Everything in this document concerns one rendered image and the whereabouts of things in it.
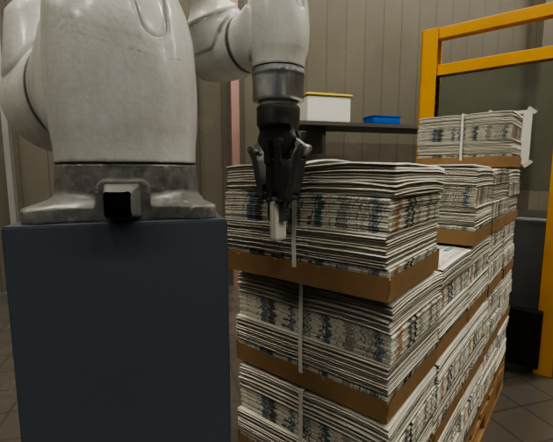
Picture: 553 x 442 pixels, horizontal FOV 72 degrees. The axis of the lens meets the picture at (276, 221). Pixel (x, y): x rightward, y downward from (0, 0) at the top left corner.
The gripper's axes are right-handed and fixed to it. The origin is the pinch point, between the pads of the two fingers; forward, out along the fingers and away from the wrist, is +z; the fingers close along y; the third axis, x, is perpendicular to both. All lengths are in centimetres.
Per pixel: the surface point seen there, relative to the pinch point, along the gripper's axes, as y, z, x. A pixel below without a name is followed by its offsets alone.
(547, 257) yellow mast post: -30, 33, -177
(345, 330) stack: -9.8, 20.6, -7.9
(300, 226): -2.0, 1.3, -4.1
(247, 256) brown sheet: 11.4, 8.8, -3.8
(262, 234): 7.3, 3.7, -3.8
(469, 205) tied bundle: -17, 1, -66
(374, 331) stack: -15.8, 18.9, -7.4
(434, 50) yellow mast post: 30, -77, -177
